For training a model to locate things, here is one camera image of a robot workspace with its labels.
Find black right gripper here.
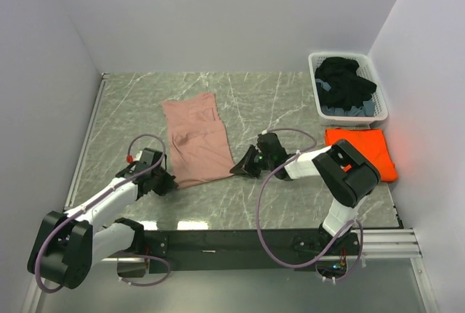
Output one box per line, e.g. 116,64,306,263
231,144,275,178

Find pink printed t-shirt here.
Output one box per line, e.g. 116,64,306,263
162,92,234,189

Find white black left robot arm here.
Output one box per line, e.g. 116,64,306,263
27,148,177,289

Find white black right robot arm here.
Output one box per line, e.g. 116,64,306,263
230,132,381,255

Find black robot mounting base bar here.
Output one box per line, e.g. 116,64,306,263
101,228,363,278

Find folded orange t-shirt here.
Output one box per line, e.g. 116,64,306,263
325,129,398,182

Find black t-shirt in basket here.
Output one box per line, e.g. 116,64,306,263
315,57,377,110

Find blue garment in basket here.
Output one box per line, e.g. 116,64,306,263
315,78,375,117

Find white plastic laundry basket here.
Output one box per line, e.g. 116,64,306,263
308,52,388,127

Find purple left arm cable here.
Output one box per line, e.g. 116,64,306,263
35,134,171,294

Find aluminium frame rail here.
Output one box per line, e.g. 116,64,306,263
353,229,420,257

